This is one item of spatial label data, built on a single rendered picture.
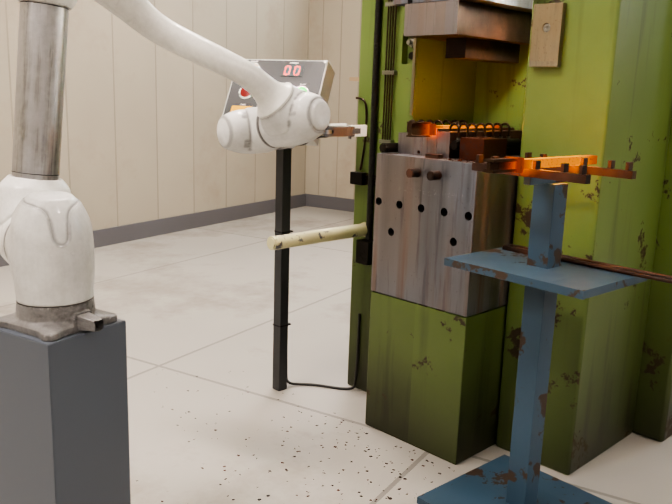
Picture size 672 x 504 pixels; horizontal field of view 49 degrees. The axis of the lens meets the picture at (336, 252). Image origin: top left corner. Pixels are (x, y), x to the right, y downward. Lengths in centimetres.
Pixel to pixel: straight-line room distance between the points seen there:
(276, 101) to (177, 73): 425
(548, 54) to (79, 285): 139
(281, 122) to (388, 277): 88
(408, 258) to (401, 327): 23
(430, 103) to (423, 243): 55
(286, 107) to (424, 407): 114
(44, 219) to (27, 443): 46
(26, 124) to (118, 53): 372
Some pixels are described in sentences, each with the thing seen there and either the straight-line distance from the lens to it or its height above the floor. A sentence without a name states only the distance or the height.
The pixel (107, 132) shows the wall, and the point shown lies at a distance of 537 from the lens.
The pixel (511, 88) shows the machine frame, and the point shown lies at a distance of 269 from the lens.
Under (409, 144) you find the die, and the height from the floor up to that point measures 95.
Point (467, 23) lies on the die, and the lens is 228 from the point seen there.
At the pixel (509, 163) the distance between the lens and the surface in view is 175.
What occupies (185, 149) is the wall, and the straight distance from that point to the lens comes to 593.
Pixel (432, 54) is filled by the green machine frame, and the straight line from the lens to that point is 257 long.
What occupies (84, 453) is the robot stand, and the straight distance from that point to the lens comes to 169.
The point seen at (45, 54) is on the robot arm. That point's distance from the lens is 176.
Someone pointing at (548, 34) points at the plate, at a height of 127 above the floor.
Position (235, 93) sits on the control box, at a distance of 261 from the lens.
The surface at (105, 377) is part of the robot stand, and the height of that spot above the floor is 49.
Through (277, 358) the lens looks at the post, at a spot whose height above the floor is 13.
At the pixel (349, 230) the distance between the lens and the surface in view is 257.
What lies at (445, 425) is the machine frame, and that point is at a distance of 234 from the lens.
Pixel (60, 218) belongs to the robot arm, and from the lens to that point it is 157.
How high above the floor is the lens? 109
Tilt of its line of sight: 12 degrees down
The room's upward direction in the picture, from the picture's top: 2 degrees clockwise
